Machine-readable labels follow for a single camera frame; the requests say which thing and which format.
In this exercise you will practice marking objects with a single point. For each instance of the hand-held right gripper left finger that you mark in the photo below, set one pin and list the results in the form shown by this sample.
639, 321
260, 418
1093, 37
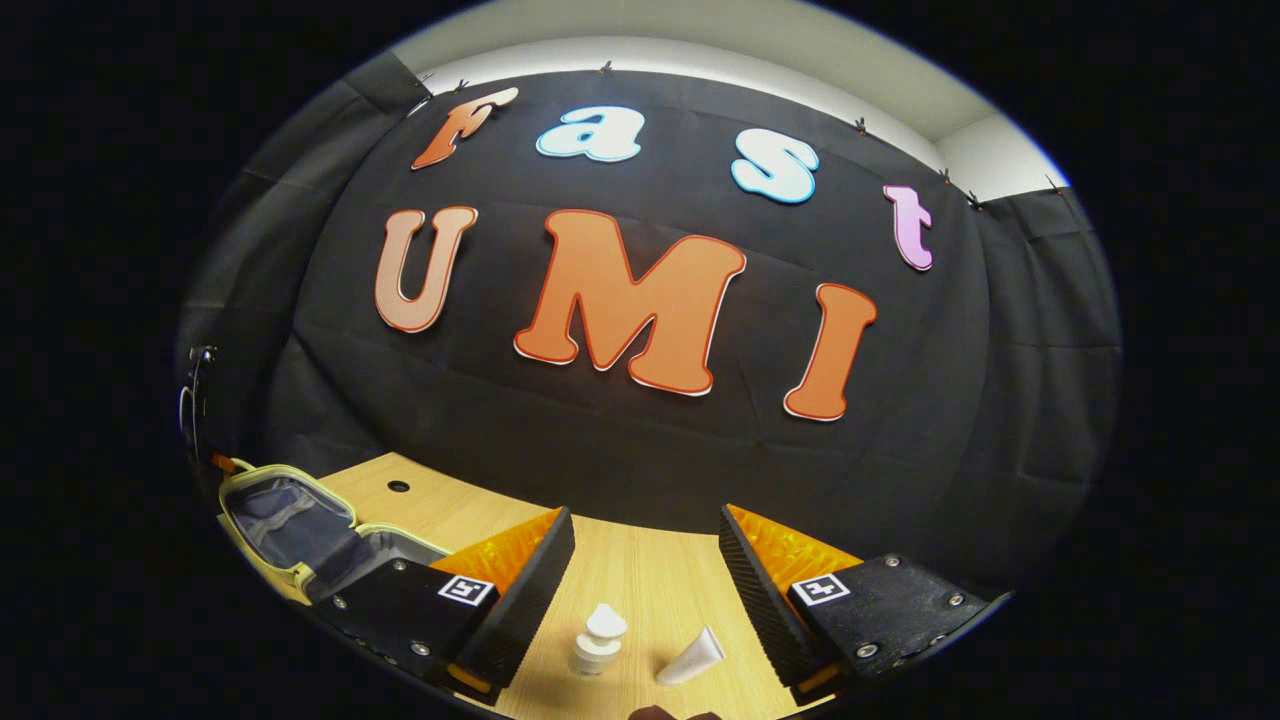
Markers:
530, 590

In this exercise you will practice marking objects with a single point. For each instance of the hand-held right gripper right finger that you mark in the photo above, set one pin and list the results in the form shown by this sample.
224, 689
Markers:
760, 600

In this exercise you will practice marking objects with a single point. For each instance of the white pump bottle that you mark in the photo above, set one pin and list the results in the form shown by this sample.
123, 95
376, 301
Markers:
598, 645

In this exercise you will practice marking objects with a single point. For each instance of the white squeeze tube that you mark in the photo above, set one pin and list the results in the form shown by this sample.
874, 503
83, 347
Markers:
692, 660

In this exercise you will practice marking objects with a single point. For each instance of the pale yellow suitcase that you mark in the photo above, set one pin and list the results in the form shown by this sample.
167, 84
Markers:
290, 520

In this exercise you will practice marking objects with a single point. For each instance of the black backdrop cloth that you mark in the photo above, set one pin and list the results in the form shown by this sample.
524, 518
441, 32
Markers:
650, 450

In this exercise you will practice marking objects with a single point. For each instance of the dark equipment stand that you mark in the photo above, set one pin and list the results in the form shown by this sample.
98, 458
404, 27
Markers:
195, 395

